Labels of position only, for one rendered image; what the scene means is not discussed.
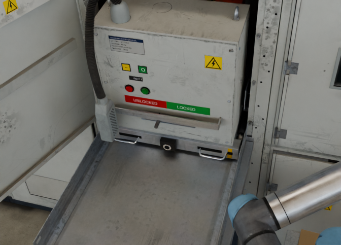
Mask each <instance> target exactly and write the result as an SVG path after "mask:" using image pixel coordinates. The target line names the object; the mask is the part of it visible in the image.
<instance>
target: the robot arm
mask: <svg viewBox="0 0 341 245"><path fill-rule="evenodd" d="M340 201H341V161H340V162H338V163H335V164H333V165H331V166H329V167H327V168H325V169H323V170H320V171H318V172H316V173H314V174H312V175H310V176H308V177H306V178H303V179H301V180H299V181H297V182H295V183H293V184H291V185H289V186H286V187H284V188H282V189H280V190H278V191H276V192H274V193H271V194H269V195H267V196H265V197H263V198H260V199H258V198H257V197H256V196H255V195H254V194H250V193H247V194H246V195H244V194H242V195H239V196H237V197H236V198H234V199H233V200H232V201H231V202H230V204H229V206H228V215H229V217H230V220H231V222H232V226H233V228H234V229H235V231H236V233H237V235H238V238H239V240H240V242H241V244H242V245H281V243H280V241H279V239H278V237H277V235H276V233H275V231H277V230H279V229H281V228H284V227H286V226H288V225H290V224H292V223H294V222H297V221H299V220H301V219H303V218H305V217H307V216H310V215H312V214H314V213H316V212H318V211H320V210H323V209H325V208H327V207H329V206H331V205H333V204H336V203H338V202H340ZM315 245H341V227H330V228H327V229H325V230H324V231H322V232H321V233H320V235H319V236H318V239H317V240H316V243H315Z"/></svg>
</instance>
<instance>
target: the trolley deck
mask: <svg viewBox="0 0 341 245"><path fill-rule="evenodd" d="M252 151H253V142H246V146H245V150H244V154H243V158H242V162H241V167H240V171H239V174H238V178H237V182H236V187H235V191H234V195H233V199H234V198H236V197H237V196H239V195H242V194H243V192H244V187H245V183H246V178H247V174H248V169H249V165H250V161H251V156H252ZM230 162H231V159H230V158H225V159H224V160H217V159H211V158H206V157H201V156H200V155H199V153H197V152H191V151H186V150H180V149H176V151H175V152H173V151H168V150H162V149H161V148H160V146H159V145H153V144H148V143H142V142H136V143H135V144H129V143H123V142H118V141H115V140H113V142H111V143H110V145H109V147H108V148H107V150H106V152H105V154H104V156H103V158H102V159H101V161H100V163H99V165H98V167H97V168H96V170H95V172H94V174H93V176H92V177H91V179H90V181H89V183H88V185H87V187H86V188H85V190H84V192H83V194H82V196H81V197H80V199H79V201H78V203H77V205H76V206H75V208H74V210H73V212H72V214H71V215H70V217H69V219H68V221H67V223H66V224H65V226H64V228H63V230H62V232H61V234H60V235H59V237H58V239H57V241H56V243H55V244H54V245H209V241H210V237H211V233H212V230H213V226H214V222H215V218H216V214H217V211H218V207H219V203H220V199H221V196H222V192H223V188H224V184H225V181H226V177H227V173H228V169H229V166H230ZM234 231H235V229H234V228H233V226H232V222H231V220H230V217H229V216H228V219H227V224H226V228H225V232H224V236H223V240H222V244H221V245H231V244H232V240H233V236H234Z"/></svg>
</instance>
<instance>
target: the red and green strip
mask: <svg viewBox="0 0 341 245"><path fill-rule="evenodd" d="M124 96H125V101H126V102H130V103H137V104H143V105H147V106H154V107H160V108H166V109H172V110H178V111H185V112H191V113H197V114H204V115H210V108H204V107H197V106H191V105H187V104H180V103H174V102H168V101H161V100H154V99H148V98H142V97H135V96H129V95H124Z"/></svg>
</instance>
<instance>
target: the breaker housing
mask: <svg viewBox="0 0 341 245"><path fill-rule="evenodd" d="M122 1H124V2H126V3H127V6H128V8H129V13H130V19H129V20H128V21H127V22H125V23H121V24H117V23H114V22H113V21H112V20H111V14H110V8H111V7H110V6H109V5H108V0H107V1H106V2H105V4H104V5H103V6H102V8H101V9H100V10H99V12H98V13H97V15H96V16H95V18H94V20H95V21H94V27H101V28H109V29H118V30H126V31H135V32H143V33H151V34H160V35H165V36H173V37H182V38H190V39H198V40H207V41H215V42H224V43H232V44H237V52H236V71H235V91H234V109H233V129H232V146H233V142H234V139H235V136H236V132H237V128H238V124H239V121H240V118H241V114H242V110H243V106H244V100H245V89H246V86H247V82H248V79H249V74H250V71H249V74H248V78H247V82H246V86H245V73H246V59H247V45H248V31H249V17H250V5H247V4H237V3H227V2H217V1H207V0H122ZM236 6H238V7H239V12H238V16H239V20H234V18H233V17H234V11H235V8H236ZM252 63H253V59H252ZM252 63H251V67H252ZM251 67H250V70H251Z"/></svg>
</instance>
